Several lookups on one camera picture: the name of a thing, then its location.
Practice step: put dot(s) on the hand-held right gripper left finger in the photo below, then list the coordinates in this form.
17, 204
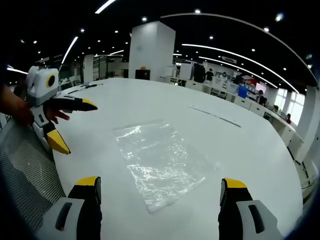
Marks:
80, 207

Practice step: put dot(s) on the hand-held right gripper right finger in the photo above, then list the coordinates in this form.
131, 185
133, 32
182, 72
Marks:
240, 207

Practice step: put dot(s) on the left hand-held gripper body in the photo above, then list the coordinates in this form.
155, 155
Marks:
41, 85

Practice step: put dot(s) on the clear plastic food packaging bag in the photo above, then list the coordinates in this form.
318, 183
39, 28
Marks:
160, 162

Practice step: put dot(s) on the person's left hand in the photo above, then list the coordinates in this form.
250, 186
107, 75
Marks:
56, 113

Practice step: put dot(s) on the grey mesh chair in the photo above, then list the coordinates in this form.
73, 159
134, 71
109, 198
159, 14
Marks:
25, 170

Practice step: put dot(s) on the black box with orange object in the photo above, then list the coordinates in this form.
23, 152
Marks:
142, 73

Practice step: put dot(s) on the white square pillar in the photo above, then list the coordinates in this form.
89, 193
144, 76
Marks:
151, 51

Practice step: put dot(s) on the blue box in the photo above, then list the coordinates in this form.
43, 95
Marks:
242, 91

